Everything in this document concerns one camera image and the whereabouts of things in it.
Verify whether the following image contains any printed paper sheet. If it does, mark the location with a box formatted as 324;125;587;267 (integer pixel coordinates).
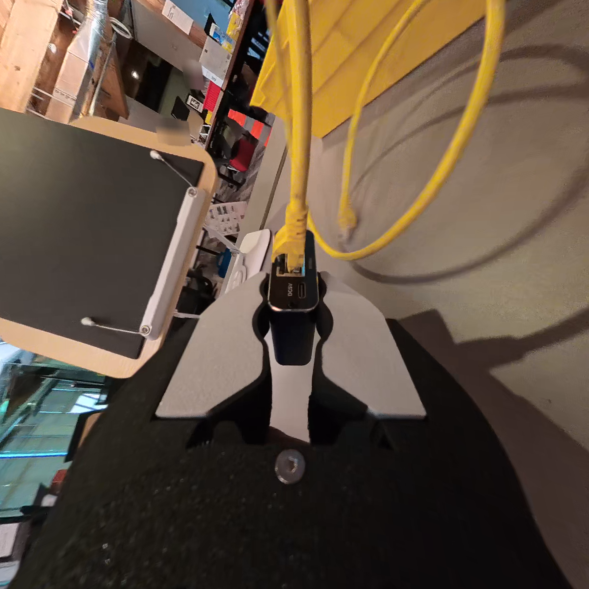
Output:
205;201;249;235

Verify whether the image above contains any black ethernet splitter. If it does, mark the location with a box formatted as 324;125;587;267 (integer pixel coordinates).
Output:
267;230;320;366

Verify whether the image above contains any white mounting bar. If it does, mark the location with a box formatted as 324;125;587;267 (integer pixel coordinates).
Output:
140;186;205;341

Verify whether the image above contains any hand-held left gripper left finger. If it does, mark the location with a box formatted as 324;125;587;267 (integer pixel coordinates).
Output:
154;271;273;445

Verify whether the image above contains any yellow plastic bin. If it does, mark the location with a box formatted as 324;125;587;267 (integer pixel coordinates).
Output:
248;0;488;139

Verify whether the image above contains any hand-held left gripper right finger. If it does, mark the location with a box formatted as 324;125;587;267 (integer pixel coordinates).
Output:
309;271;428;445

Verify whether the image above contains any red chair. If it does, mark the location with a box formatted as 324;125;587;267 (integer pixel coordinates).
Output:
230;138;256;173

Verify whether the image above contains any yellow ethernet cable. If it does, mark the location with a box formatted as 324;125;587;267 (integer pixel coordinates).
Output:
264;0;507;277

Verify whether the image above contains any black panel wooden board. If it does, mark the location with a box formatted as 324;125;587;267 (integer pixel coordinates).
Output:
0;107;218;379

